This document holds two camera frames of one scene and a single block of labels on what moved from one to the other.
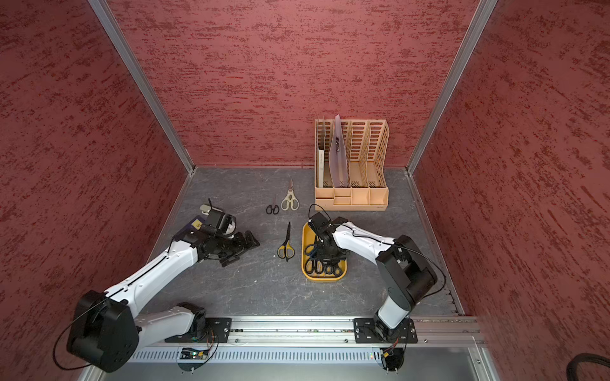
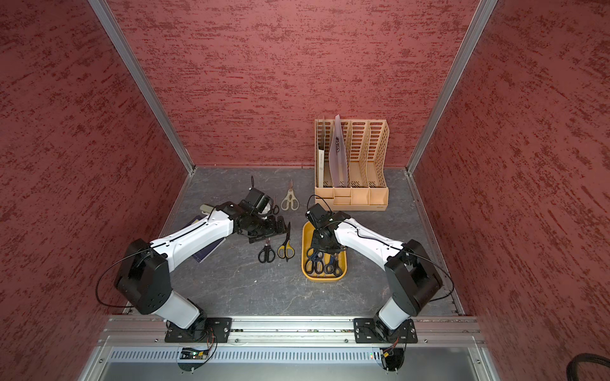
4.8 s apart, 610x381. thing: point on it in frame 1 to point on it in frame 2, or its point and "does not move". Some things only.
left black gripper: [241, 247] to [272, 228]
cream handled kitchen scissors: [290, 200] does not move
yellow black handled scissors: [286, 251] does not move
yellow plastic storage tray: [308, 235] does not move
